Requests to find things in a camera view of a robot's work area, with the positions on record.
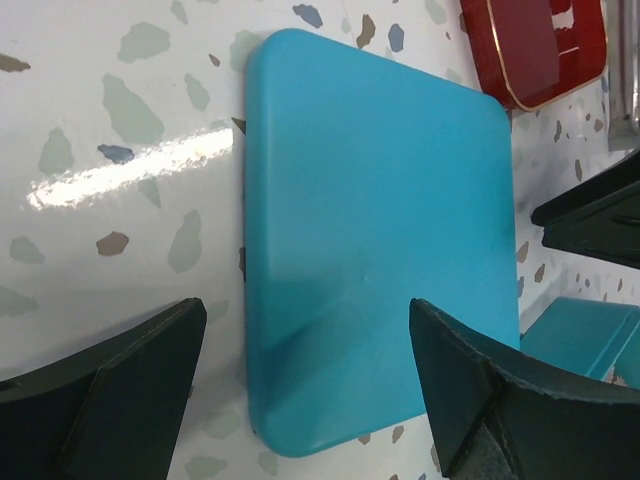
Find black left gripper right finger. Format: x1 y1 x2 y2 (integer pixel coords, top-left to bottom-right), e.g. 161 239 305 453
409 299 639 479

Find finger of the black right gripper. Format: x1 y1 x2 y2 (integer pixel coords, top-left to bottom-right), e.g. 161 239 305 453
531 150 639 265

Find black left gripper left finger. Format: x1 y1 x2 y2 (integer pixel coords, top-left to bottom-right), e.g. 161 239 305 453
1 298 207 479

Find teal tin box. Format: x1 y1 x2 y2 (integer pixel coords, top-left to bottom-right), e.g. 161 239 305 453
521 297 639 389

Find metal tongs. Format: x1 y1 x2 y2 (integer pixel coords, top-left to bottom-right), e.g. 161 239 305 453
606 0 639 151

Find teal tin lid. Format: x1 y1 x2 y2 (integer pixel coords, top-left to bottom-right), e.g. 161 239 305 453
244 29 520 457

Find red lacquer tray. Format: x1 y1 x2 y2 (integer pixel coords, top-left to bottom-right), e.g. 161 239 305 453
460 0 608 112

